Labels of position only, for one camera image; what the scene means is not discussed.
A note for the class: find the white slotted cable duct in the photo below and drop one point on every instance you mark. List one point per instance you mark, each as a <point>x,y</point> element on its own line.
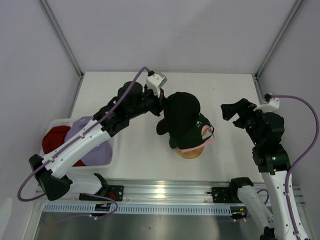
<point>205,210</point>

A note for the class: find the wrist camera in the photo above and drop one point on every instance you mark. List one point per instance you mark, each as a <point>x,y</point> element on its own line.
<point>155,82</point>
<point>269,105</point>

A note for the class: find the black left mounting bracket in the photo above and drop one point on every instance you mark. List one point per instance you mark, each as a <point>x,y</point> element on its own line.
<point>116,192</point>

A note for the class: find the wooden hat stand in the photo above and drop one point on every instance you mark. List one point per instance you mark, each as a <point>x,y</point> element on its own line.
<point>190,154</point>

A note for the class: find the black right mounting bracket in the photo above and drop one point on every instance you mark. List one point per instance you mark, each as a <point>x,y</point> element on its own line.
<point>221,195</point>

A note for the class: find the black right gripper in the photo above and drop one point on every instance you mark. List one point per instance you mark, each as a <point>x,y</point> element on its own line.
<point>242,106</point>

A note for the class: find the red cap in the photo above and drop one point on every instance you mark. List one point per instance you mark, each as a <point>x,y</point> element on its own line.
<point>54,138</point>

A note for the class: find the aluminium frame post right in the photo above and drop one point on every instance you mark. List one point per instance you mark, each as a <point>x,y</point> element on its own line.
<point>284,29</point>

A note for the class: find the black mounting bracket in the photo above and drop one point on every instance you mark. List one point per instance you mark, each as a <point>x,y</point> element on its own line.
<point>116,192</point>
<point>221,195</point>

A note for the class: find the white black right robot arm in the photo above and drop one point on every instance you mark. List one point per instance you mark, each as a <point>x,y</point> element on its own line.
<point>265,129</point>

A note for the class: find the white plastic bin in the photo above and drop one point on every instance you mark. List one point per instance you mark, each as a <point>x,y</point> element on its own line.
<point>112,141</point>

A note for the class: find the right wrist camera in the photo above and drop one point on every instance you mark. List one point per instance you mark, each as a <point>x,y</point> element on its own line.
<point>269,105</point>

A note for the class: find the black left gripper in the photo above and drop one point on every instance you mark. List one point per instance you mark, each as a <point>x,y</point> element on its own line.
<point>159,102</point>

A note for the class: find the black cap gold logo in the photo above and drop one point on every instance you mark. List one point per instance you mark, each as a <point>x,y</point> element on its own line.
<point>181,111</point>

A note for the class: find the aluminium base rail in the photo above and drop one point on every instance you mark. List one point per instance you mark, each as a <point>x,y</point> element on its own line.
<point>163,192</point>

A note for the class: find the dark green cap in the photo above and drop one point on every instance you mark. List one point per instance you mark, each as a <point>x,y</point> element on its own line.
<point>201,121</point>

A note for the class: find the aluminium frame post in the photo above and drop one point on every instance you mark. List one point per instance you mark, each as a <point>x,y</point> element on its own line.
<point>49,14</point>
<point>284,29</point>

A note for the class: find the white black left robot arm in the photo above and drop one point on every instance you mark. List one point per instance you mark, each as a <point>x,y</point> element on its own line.
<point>51,170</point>

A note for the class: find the lilac cap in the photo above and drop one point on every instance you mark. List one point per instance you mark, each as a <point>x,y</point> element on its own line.
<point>98,156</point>

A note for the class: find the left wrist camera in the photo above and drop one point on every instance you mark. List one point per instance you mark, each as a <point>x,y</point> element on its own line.
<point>155,82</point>

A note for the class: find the aluminium frame post left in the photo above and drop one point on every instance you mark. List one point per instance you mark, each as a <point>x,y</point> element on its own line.
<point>49,14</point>

